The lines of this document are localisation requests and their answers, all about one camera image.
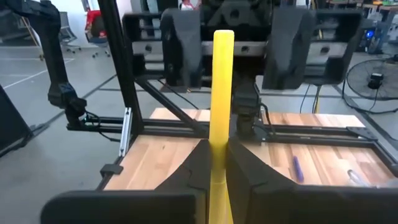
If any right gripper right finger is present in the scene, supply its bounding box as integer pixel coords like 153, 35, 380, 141
226, 139, 398, 224

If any purple marker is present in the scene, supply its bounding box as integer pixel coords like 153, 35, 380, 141
292, 155, 305, 184

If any grey office chair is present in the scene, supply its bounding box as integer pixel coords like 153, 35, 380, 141
57, 11, 81, 54

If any black frame clamp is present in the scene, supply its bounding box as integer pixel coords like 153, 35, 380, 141
99, 164, 124, 178

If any black jointed stand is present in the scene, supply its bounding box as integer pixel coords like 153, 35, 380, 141
0, 0, 88, 130

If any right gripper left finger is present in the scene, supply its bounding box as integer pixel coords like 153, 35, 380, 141
40, 139, 213, 224

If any yellow marker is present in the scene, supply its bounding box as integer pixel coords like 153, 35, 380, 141
207, 29, 236, 224

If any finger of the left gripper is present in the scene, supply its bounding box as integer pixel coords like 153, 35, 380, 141
262, 6, 315, 91
160, 7, 203, 93

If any black floor fan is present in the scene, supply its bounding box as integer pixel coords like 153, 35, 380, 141
341, 57, 398, 114

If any black aluminium table frame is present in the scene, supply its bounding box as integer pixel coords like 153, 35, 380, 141
67, 0, 398, 192

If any red office chair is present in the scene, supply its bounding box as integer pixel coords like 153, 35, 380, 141
83, 9, 111, 58

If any black computer tower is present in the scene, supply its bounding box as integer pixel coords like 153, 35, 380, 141
357, 18, 385, 54

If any silver aluminium bracket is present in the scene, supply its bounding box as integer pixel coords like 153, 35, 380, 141
119, 107, 134, 158

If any black desk leg base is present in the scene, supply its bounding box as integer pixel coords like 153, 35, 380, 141
0, 83, 47, 158

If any person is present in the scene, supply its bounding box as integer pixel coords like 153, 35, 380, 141
179, 0, 200, 10

